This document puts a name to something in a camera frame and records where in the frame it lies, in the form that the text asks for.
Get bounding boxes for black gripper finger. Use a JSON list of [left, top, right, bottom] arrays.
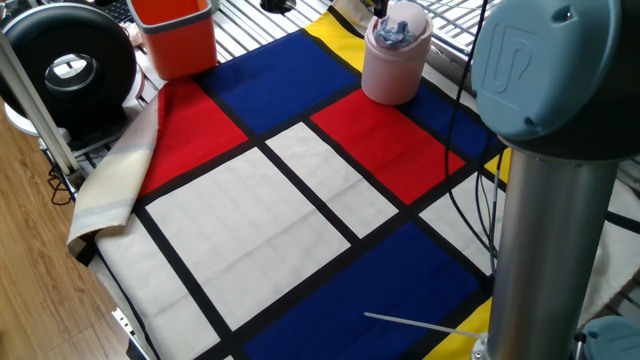
[[362, 0, 390, 19]]

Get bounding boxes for white paper ball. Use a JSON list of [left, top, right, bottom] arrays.
[[373, 15, 418, 51]]

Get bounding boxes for pink swing-lid trash can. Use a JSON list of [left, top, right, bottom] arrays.
[[360, 0, 434, 107]]

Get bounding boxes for black round object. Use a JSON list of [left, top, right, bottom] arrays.
[[259, 0, 297, 15]]

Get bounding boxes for colour block tablecloth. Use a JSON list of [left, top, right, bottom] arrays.
[[67, 0, 640, 360]]

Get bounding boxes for orange plastic bin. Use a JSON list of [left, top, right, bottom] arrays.
[[125, 0, 220, 82]]

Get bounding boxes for black keyboard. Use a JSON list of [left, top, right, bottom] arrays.
[[102, 0, 135, 25]]

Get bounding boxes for black round fan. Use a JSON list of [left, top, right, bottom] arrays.
[[0, 2, 139, 144]]

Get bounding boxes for wire grid rack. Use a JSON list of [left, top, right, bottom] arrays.
[[409, 0, 491, 56]]

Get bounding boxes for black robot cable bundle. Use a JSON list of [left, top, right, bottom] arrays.
[[443, 0, 507, 275]]

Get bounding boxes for white cable tie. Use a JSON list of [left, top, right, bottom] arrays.
[[363, 311, 482, 339]]

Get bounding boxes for aluminium frame post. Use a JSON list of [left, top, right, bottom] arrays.
[[0, 29, 84, 189]]

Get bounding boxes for metal angle bracket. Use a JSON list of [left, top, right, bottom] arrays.
[[110, 307, 161, 360]]

